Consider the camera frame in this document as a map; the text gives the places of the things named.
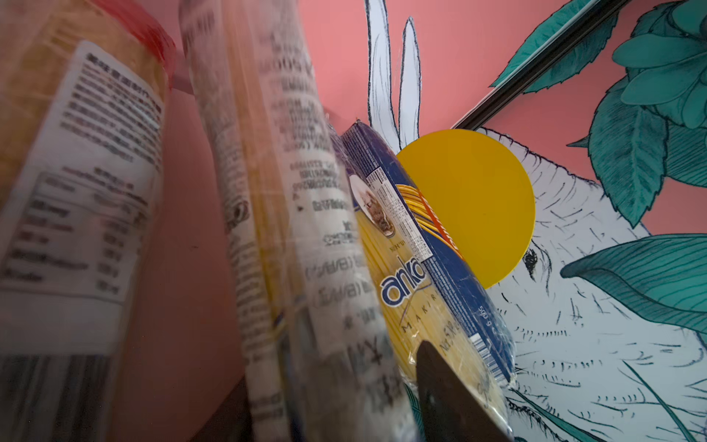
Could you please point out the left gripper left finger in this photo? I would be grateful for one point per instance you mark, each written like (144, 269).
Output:
(231, 422)

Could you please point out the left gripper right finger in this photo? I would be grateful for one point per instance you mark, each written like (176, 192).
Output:
(449, 410)

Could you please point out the clear blue-end spaghetti pack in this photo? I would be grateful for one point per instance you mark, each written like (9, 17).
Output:
(319, 364)

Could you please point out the dark-blue-top Arbella spaghetti pack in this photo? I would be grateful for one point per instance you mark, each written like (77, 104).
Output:
(426, 292)

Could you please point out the blue Barilla spaghetti pack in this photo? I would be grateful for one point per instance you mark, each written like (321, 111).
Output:
(425, 216)

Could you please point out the yellow shelf unit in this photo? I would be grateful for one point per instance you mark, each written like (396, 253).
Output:
(183, 354)

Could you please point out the right black corner post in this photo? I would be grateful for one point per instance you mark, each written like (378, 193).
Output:
(581, 25)

